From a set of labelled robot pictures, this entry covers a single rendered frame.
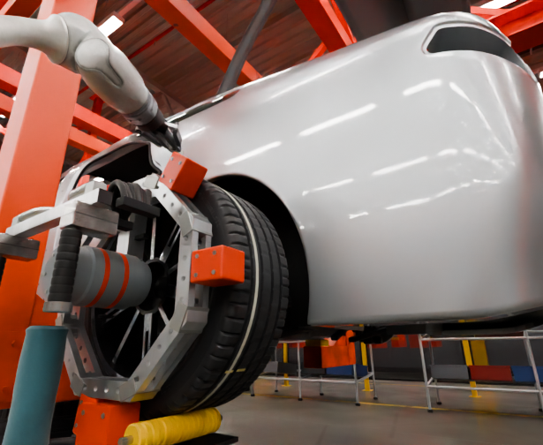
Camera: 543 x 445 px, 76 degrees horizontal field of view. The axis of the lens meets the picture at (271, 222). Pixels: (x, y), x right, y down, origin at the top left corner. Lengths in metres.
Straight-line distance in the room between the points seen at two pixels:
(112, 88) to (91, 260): 0.38
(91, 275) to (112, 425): 0.32
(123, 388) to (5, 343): 0.58
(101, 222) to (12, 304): 0.70
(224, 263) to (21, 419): 0.56
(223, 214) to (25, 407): 0.60
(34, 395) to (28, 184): 0.75
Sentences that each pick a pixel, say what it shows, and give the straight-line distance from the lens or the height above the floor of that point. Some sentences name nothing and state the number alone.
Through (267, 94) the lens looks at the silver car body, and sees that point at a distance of 1.42.
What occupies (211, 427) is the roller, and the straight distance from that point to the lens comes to 1.02.
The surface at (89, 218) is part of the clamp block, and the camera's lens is 0.74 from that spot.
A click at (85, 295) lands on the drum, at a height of 0.80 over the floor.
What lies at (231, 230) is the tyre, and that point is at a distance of 0.83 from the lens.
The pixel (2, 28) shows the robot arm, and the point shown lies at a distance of 0.90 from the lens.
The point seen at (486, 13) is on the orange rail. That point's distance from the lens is 4.33.
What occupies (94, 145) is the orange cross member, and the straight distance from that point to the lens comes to 4.12.
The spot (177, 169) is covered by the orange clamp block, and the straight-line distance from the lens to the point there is 0.90.
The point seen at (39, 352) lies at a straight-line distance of 0.99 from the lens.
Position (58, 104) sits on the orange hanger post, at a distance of 1.66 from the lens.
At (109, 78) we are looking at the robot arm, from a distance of 0.85.
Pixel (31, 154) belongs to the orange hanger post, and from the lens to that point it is 1.53.
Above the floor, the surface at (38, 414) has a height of 0.55.
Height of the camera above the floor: 0.69
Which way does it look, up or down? 19 degrees up
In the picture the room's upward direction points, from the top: 1 degrees counter-clockwise
